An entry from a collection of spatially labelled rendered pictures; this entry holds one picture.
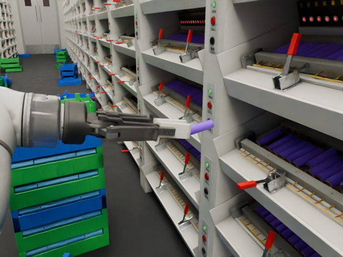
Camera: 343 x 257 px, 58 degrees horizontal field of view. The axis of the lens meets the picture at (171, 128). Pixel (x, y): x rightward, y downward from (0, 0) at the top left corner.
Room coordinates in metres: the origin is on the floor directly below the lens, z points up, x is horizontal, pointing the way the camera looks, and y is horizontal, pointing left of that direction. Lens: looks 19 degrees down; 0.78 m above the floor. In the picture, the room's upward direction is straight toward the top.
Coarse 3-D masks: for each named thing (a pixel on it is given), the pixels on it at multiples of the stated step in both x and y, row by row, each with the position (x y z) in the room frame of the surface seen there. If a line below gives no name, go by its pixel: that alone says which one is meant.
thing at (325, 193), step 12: (252, 144) 0.65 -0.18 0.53; (264, 156) 0.59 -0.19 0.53; (276, 156) 0.58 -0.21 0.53; (276, 168) 0.56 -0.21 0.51; (288, 168) 0.53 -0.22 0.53; (300, 180) 0.49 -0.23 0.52; (312, 180) 0.48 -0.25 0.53; (312, 192) 0.47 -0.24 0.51; (324, 192) 0.44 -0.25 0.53; (336, 192) 0.44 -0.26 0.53; (336, 204) 0.42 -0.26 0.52; (336, 216) 0.40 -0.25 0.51
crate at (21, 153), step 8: (88, 136) 0.94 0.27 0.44; (64, 144) 0.91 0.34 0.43; (72, 144) 0.92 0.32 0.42; (88, 144) 0.94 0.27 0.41; (96, 144) 0.95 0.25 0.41; (16, 152) 0.84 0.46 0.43; (24, 152) 0.85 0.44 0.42; (32, 152) 0.86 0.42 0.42; (40, 152) 0.87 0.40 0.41; (48, 152) 0.88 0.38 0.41; (56, 152) 0.89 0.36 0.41; (16, 160) 0.84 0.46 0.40
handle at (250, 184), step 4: (268, 176) 0.52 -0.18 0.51; (260, 180) 0.52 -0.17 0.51; (264, 180) 0.52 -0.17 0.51; (268, 180) 0.52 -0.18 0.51; (272, 180) 0.52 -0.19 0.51; (240, 184) 0.50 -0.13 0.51; (244, 184) 0.50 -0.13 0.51; (248, 184) 0.50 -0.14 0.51; (252, 184) 0.50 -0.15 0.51; (256, 184) 0.50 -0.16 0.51; (260, 184) 0.51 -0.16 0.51; (240, 188) 0.49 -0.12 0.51; (244, 188) 0.49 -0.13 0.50
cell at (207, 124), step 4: (208, 120) 0.60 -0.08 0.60; (196, 124) 0.59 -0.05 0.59; (200, 124) 0.59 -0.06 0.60; (204, 124) 0.59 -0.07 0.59; (208, 124) 0.59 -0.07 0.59; (212, 124) 0.59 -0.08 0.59; (192, 128) 0.58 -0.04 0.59; (196, 128) 0.58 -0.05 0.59; (200, 128) 0.58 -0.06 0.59; (204, 128) 0.59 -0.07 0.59; (208, 128) 0.59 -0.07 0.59; (192, 132) 0.58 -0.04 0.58; (196, 132) 0.58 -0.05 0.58
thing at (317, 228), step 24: (264, 120) 0.72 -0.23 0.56; (216, 144) 0.68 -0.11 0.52; (240, 144) 0.68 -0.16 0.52; (240, 168) 0.61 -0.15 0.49; (264, 168) 0.59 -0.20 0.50; (264, 192) 0.52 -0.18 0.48; (288, 192) 0.50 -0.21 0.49; (288, 216) 0.45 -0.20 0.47; (312, 216) 0.43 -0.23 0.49; (312, 240) 0.41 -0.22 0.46; (336, 240) 0.37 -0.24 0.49
